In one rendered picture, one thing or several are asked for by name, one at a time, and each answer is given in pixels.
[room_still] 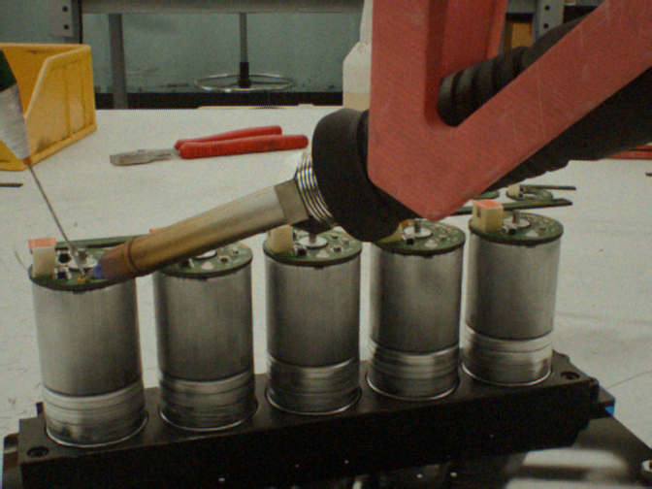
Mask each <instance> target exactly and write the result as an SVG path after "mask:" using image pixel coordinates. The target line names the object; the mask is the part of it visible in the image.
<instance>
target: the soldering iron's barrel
mask: <svg viewBox="0 0 652 489"><path fill-rule="evenodd" d="M287 224H289V226H292V227H294V228H297V229H299V230H303V231H305V232H308V233H310V234H313V235H317V234H321V233H324V232H327V231H330V230H333V229H334V228H335V226H336V225H339V224H337V222H336V221H335V219H334V217H333V216H332V215H331V214H330V212H329V210H328V209H327V207H326V205H325V203H324V200H323V197H322V195H321V193H320V190H318V187H317V183H316V180H315V176H314V172H313V167H312V160H311V152H308V153H306V152H304V151H303V152H300V153H297V154H295V155H292V156H290V157H288V158H285V159H283V161H282V164H281V167H280V170H279V172H278V175H277V178H276V181H275V184H274V185H273V186H270V187H266V188H264V189H261V190H259V191H256V192H254V193H251V194H247V195H245V196H243V197H241V198H238V199H236V200H233V201H229V203H227V204H224V205H222V206H219V207H217V208H214V209H211V210H208V211H205V212H201V213H199V214H196V215H193V216H190V217H188V218H186V219H185V220H183V221H181V222H178V223H176V224H172V225H169V226H167V227H164V228H162V229H159V230H157V231H153V232H151V233H148V234H145V235H143V236H139V237H134V239H131V240H129V241H127V242H126V243H125V244H121V245H118V246H115V247H112V248H109V249H107V250H106V251H105V252H104V253H103V255H102V259H101V264H100V265H101V271H102V273H103V276H104V277H105V278H106V279H107V280H108V281H110V282H112V283H116V284H121V283H123V282H126V281H129V280H132V279H135V278H138V277H147V276H150V274H152V273H153V272H154V271H158V270H161V269H164V268H166V267H169V266H172V265H176V264H178V263H180V262H183V261H186V260H189V259H192V258H195V257H198V255H201V254H204V253H207V252H209V251H212V250H216V249H219V248H222V247H224V246H227V245H232V244H235V243H237V242H240V241H243V240H246V239H250V237H252V236H255V235H258V234H261V233H264V232H266V231H270V230H273V229H276V228H278V227H280V226H283V225H287Z"/></svg>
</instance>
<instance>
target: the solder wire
mask: <svg viewBox="0 0 652 489"><path fill-rule="evenodd" d="M28 168H29V170H30V172H31V174H32V176H33V179H34V181H35V182H36V184H37V186H38V188H39V190H40V192H41V194H42V196H43V199H44V201H45V203H46V205H47V207H48V209H49V212H51V214H52V216H53V219H54V221H55V223H56V225H57V227H58V229H59V230H60V232H61V234H62V236H63V239H64V241H65V243H66V245H67V246H68V248H69V250H70V252H71V254H72V257H73V259H75V261H76V263H77V265H78V267H79V269H80V271H81V274H82V275H84V274H85V272H84V270H83V268H82V265H81V263H80V261H79V259H78V257H77V254H76V252H75V251H74V250H73V249H72V247H71V245H70V243H69V241H68V239H67V236H66V234H65V232H64V230H63V228H62V226H61V224H60V222H59V220H58V218H57V215H56V213H55V211H54V209H53V207H52V205H51V204H50V203H49V200H48V197H47V195H46V193H45V191H44V190H43V188H42V186H41V185H40V183H39V181H38V179H37V176H36V174H35V172H34V170H33V168H32V166H31V165H29V166H28Z"/></svg>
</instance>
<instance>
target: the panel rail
mask: <svg viewBox="0 0 652 489"><path fill-rule="evenodd" d="M501 205H503V208H504V210H503V212H512V211H513V210H520V211H524V210H535V209H547V208H559V207H569V206H572V202H571V201H569V199H567V198H565V197H560V198H547V199H536V200H535V201H533V200H524V202H512V203H501ZM469 214H473V206H465V207H461V208H460V209H458V210H457V211H456V212H454V213H453V214H451V215H450V216H457V215H469ZM143 235H145V234H138V235H125V236H114V237H113V238H102V239H90V240H78V241H69V243H70V245H71V247H72V249H74V250H76V249H79V248H105V247H115V246H118V245H122V244H125V243H126V242H127V241H129V240H131V239H134V237H139V236H143ZM56 243H57V245H56V246H55V252H57V250H68V249H69V248H68V246H67V245H66V243H65V242H56Z"/></svg>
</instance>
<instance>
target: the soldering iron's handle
mask: <svg viewBox="0 0 652 489"><path fill-rule="evenodd" d="M590 14H591V13H590ZM590 14H587V15H585V16H581V17H578V18H576V19H573V20H572V21H571V22H569V23H565V24H563V25H560V26H558V27H555V28H553V29H551V30H549V31H547V32H546V33H545V34H543V35H542V36H541V37H540V38H539V39H538V40H536V41H535V42H534V43H533V45H532V46H531V47H530V48H528V47H525V45H520V47H518V48H515V49H512V50H510V51H508V52H507V53H506V54H499V55H496V56H494V57H491V58H489V59H487V61H486V62H478V63H476V64H474V65H472V66H470V67H468V68H467V70H466V71H459V72H457V73H454V74H452V75H450V76H448V77H447V78H443V79H440V83H439V93H438V102H437V112H438V115H439V117H440V120H441V121H442V122H443V123H446V124H447V125H449V126H453V128H457V126H458V125H459V124H461V123H462V122H464V121H465V120H466V119H468V118H469V117H470V116H471V115H472V114H474V113H475V112H476V111H477V110H479V109H480V107H481V106H483V105H484V104H486V103H487V102H488V101H489V100H490V99H492V98H493V97H494V96H495V95H496V94H498V93H499V92H500V91H501V90H503V89H504V88H505V87H506V86H507V85H508V84H509V83H510V82H512V81H513V80H514V79H515V78H517V77H518V76H519V75H520V74H521V73H524V72H525V71H526V70H527V69H528V68H529V67H531V65H532V64H533V63H534V62H535V61H536V60H538V59H539V58H540V57H541V56H542V55H543V54H545V53H547V52H548V51H549V50H550V49H551V48H552V47H554V46H555V45H556V44H557V42H558V41H559V40H561V39H562V38H563V37H564V36H566V35H567V34H568V33H570V32H571V31H572V30H573V28H574V27H575V26H577V25H578V24H579V23H580V22H581V21H582V20H583V18H585V17H587V16H588V15H590ZM368 136H369V109H366V110H365V111H363V112H358V111H354V109H351V108H341V109H340V110H339V111H335V112H333V113H331V114H327V115H325V116H323V117H322V118H321V119H320V120H318V121H317V123H316V125H315V127H314V131H313V134H312V139H311V160H312V167H313V172H314V176H315V180H316V183H317V187H318V190H320V193H321V195H322V197H323V200H324V203H325V205H326V207H327V209H328V210H329V212H330V214H331V215H332V216H333V217H334V219H335V221H336V222H337V224H339V225H340V226H341V227H342V228H343V230H344V231H345V232H346V233H347V234H348V235H350V236H351V237H352V239H354V240H357V241H359V242H362V243H374V242H377V241H380V240H383V239H386V237H389V236H392V235H393V234H394V233H395V232H396V231H397V229H398V228H399V226H400V224H401V222H403V221H406V219H410V218H413V217H414V216H419V214H418V213H416V212H414V211H413V210H412V209H410V208H409V207H406V206H405V205H403V204H402V203H400V201H399V200H397V199H396V198H394V197H393V196H391V195H389V194H387V193H386V192H385V191H383V190H382V189H380V188H379V187H377V186H376V185H375V184H374V183H373V182H372V181H371V180H370V179H369V176H368V170H367V169H368ZM651 143H652V66H651V67H649V68H647V69H646V70H644V71H643V72H642V73H640V74H639V75H638V76H636V77H635V79H634V80H632V81H631V82H629V83H628V84H627V85H624V86H623V87H621V88H620V89H619V90H617V91H616V92H615V93H613V94H612V95H611V96H609V97H608V98H607V99H605V100H604V102H603V103H600V104H599V105H598V106H597V107H596V108H595V109H593V110H592V111H591V112H589V113H587V114H586V115H585V116H583V117H582V118H580V119H578V120H577V121H576V122H575V123H573V125H572V126H570V127H569V128H568V129H566V130H565V131H564V132H562V133H561V134H560V135H557V136H556V137H555V138H553V139H552V140H551V141H549V142H548V143H547V145H545V146H544V147H542V148H541V149H538V150H537V151H536V152H534V153H533V154H532V155H530V156H529V157H528V158H526V159H525V160H524V161H522V162H521V164H520V165H517V166H516V167H515V168H513V169H512V170H511V171H509V172H508V173H507V174H505V175H504V176H502V177H501V178H500V179H497V180H496V181H494V183H493V184H492V185H490V186H489V187H488V188H486V189H485V190H484V191H482V192H481V193H479V194H477V195H476V196H475V197H477V196H481V195H484V194H485V193H487V192H493V191H496V190H500V189H503V188H505V187H506V186H512V185H514V184H517V183H521V181H523V182H524V180H525V179H532V178H535V177H539V176H542V175H544V174H545V173H546V172H555V171H559V170H562V169H564V168H566V167H567V166H568V164H569V161H570V160H581V162H597V160H599V161H601V159H604V158H607V157H608V156H611V155H614V154H617V153H621V152H624V151H627V150H630V149H633V148H636V147H641V146H645V145H648V144H651Z"/></svg>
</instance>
